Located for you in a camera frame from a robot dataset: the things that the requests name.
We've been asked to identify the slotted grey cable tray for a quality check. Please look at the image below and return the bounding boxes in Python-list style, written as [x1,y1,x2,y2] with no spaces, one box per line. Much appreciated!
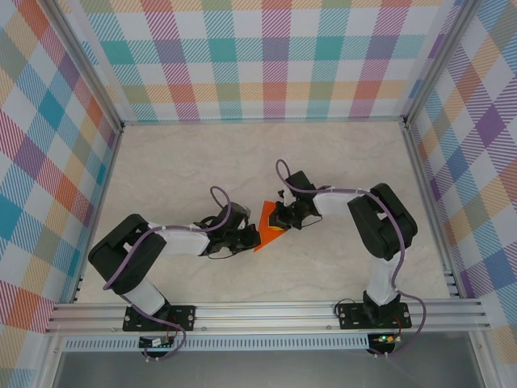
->
[63,337,371,352]

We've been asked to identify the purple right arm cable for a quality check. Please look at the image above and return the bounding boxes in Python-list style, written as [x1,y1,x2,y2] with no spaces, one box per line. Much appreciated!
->
[275,158,428,359]

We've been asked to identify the aluminium mounting rail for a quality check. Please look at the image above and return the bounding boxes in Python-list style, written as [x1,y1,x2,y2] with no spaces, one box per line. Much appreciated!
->
[44,301,492,335]

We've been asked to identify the thin black wire loop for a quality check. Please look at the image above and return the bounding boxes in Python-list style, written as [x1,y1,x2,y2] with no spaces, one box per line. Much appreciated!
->
[334,298,367,316]

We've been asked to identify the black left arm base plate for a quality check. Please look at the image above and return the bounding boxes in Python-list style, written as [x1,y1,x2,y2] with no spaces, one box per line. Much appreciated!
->
[123,306,197,332]

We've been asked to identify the grey metal plate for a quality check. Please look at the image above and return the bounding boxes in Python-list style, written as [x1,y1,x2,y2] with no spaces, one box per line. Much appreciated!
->
[52,349,485,388]

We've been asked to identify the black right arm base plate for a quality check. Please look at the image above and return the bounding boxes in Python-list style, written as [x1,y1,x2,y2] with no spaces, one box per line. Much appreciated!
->
[338,303,413,331]

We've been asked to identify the thin aluminium frame bar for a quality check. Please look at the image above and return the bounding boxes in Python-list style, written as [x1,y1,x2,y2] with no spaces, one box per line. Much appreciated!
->
[120,116,407,125]

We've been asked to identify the aluminium frame post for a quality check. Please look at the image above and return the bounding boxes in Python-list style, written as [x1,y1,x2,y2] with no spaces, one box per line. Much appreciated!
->
[47,0,125,133]
[402,0,485,129]

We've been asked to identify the orange paper sheet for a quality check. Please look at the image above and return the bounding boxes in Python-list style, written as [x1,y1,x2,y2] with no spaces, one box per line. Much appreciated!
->
[253,200,290,255]

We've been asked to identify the aluminium side frame bar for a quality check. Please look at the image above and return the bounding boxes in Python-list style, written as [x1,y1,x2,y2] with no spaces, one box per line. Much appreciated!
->
[401,123,462,299]
[71,125,125,305]

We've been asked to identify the small black circuit board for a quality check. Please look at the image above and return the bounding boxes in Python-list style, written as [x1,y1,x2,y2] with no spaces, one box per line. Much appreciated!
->
[139,335,174,349]

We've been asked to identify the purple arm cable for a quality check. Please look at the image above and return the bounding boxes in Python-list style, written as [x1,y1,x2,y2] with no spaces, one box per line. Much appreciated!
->
[103,185,232,362]
[275,158,428,359]

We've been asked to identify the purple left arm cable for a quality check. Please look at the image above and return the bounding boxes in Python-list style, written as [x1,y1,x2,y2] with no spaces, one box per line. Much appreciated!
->
[103,185,232,362]

